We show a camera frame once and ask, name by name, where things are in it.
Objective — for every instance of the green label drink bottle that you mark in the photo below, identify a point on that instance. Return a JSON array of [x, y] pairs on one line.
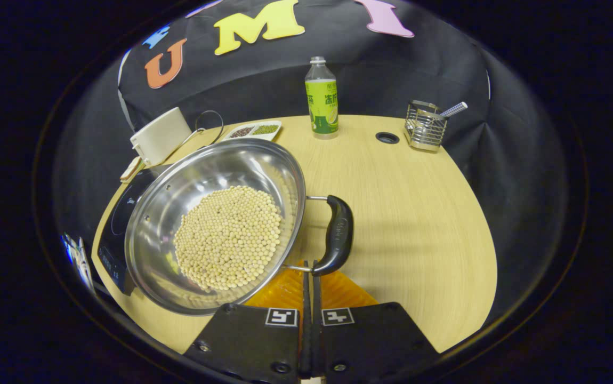
[[321, 106]]

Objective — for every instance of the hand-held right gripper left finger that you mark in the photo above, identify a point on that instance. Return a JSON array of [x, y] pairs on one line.
[[253, 341]]

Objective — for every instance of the stainless steel pot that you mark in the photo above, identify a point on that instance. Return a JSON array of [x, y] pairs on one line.
[[200, 170]]

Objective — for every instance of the pile of soybeans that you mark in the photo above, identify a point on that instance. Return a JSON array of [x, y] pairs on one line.
[[226, 240]]

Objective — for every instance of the white bread sandwich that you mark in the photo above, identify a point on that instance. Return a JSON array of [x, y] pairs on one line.
[[131, 169]]

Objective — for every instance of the white toaster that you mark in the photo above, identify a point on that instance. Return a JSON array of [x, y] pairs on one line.
[[160, 136]]

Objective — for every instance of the black backdrop cloth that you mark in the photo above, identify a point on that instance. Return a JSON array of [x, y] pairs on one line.
[[392, 69]]

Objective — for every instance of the black desk grommet hole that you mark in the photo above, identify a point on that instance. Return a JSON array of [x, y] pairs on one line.
[[387, 137]]

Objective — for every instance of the white divided bean dish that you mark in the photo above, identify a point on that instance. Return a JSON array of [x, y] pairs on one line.
[[253, 130]]

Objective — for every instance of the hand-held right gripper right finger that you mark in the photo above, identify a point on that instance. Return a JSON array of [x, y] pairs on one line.
[[370, 341]]

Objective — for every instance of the black induction cooktop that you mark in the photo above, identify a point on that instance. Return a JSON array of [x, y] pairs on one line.
[[112, 234]]

